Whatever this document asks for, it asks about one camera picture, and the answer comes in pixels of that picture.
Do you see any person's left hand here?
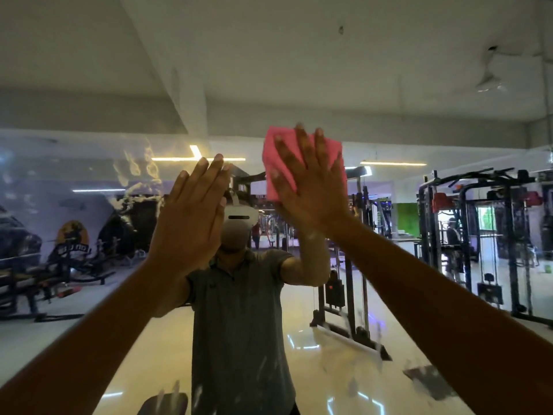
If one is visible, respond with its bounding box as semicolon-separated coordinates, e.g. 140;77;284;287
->
146;153;233;278

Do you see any person's right hand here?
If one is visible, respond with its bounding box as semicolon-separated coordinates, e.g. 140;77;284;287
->
269;123;351;235

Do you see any black padded stool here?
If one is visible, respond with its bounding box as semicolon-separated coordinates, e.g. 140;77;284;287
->
137;392;190;415

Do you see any person's right forearm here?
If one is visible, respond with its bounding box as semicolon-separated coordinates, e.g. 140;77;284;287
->
328;214;553;415

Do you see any pink cloth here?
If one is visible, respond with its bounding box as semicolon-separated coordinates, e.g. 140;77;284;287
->
262;126;349;203

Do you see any person's left forearm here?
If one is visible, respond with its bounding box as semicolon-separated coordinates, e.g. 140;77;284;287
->
0;259;191;415

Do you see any large wall mirror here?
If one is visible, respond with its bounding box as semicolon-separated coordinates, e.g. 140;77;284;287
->
0;0;553;415

